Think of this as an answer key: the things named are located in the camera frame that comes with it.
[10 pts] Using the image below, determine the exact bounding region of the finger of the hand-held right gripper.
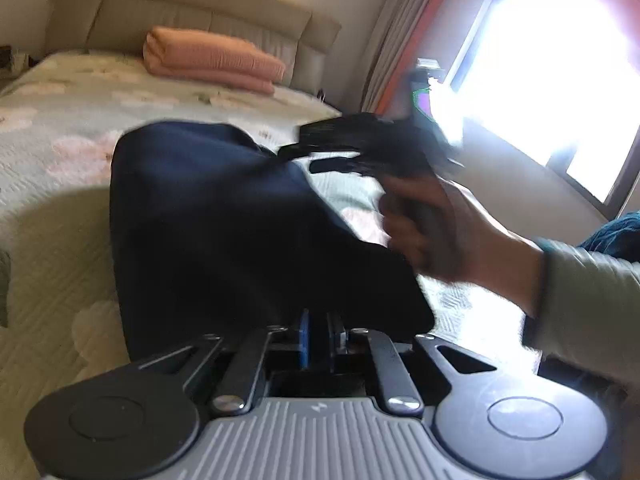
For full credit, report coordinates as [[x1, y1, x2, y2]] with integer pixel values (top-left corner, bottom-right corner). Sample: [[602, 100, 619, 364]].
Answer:
[[276, 143, 363, 159], [308, 157, 372, 176]]

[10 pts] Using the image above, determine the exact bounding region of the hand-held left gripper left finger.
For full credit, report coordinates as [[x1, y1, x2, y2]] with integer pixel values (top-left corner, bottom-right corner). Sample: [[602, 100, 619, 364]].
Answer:
[[136, 309, 312, 417]]

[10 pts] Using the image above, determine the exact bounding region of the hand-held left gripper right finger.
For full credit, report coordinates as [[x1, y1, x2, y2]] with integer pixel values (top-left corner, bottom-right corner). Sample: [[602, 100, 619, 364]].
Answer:
[[327, 311, 502, 415]]

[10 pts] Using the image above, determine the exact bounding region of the navy hooded jacket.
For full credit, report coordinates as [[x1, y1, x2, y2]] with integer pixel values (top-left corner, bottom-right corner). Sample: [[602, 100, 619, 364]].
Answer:
[[109, 119, 435, 364]]

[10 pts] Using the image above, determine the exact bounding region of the person's right forearm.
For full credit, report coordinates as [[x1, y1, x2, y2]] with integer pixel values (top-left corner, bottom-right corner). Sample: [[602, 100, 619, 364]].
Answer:
[[521, 236, 640, 395]]

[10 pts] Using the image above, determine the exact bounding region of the person's right hand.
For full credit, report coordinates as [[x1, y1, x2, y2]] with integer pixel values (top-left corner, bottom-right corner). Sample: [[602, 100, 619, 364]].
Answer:
[[378, 174, 546, 320]]

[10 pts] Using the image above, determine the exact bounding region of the beige curtain with orange edge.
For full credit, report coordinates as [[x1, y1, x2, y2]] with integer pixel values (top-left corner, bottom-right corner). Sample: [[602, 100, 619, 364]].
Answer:
[[359, 0, 463, 117]]

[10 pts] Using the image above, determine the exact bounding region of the folded pink blanket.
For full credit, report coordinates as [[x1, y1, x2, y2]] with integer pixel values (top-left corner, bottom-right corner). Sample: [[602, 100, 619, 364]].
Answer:
[[143, 25, 287, 95]]

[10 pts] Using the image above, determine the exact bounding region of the window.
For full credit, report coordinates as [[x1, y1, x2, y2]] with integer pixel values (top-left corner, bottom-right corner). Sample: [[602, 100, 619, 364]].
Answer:
[[446, 0, 640, 207]]

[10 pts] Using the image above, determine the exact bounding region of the beige padded headboard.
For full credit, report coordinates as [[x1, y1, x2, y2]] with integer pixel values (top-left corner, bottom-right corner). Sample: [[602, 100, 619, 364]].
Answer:
[[44, 0, 343, 102]]

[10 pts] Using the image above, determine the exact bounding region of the teal cloth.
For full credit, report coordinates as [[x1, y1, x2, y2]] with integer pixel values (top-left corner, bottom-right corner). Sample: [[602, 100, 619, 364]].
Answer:
[[579, 211, 640, 260]]

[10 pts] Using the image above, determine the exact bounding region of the floral quilted bedspread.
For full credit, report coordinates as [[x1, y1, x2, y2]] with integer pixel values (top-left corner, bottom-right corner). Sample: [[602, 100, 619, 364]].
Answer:
[[0, 49, 526, 480]]

